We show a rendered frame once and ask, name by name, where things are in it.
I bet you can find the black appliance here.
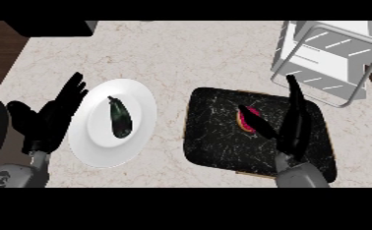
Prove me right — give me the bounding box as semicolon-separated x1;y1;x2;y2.
3;21;99;38

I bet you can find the white round plate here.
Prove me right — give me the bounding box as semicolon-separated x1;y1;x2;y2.
66;78;158;169

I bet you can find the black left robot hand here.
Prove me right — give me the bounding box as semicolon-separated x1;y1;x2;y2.
6;72;90;155

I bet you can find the white wire tiered basket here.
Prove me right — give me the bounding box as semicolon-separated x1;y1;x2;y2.
268;21;372;108

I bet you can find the black marble tray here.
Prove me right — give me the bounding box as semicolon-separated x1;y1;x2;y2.
181;86;338;184

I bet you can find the dark green eggplant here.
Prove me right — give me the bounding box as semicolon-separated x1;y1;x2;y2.
106;95;134;140

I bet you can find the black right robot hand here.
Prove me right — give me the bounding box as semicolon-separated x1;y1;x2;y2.
234;74;311;162

